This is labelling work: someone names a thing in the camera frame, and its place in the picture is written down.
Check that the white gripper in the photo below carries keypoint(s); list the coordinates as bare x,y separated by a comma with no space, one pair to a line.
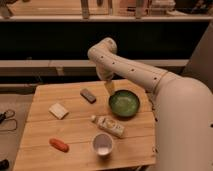
106,75

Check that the dark grey eraser block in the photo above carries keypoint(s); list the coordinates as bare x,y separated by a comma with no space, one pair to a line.
88,96

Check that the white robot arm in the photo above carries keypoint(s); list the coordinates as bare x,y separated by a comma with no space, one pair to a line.
183,109

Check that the white sponge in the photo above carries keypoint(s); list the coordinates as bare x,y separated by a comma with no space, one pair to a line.
58,111

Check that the green bowl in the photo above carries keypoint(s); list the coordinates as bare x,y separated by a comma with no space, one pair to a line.
124,103

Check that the white plastic bottle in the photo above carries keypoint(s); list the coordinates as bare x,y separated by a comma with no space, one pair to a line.
109,125

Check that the white cup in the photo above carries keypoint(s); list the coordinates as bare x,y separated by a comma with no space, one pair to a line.
102,144

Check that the orange toy carrot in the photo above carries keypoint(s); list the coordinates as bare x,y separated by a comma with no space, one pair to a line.
59,145

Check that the black object floor corner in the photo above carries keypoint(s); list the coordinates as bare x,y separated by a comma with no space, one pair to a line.
4,164

